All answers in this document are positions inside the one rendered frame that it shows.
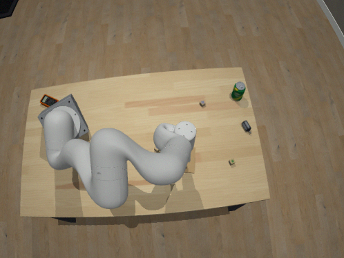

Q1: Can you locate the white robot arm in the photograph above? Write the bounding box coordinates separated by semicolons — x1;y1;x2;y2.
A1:
44;106;196;209

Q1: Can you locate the tan square mat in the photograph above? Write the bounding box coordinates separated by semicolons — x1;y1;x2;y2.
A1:
184;147;195;173

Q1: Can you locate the green soda can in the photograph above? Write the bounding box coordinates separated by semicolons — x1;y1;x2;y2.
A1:
231;81;246;101

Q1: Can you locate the orange and black multimeter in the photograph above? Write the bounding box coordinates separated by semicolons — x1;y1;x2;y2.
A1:
40;95;59;107

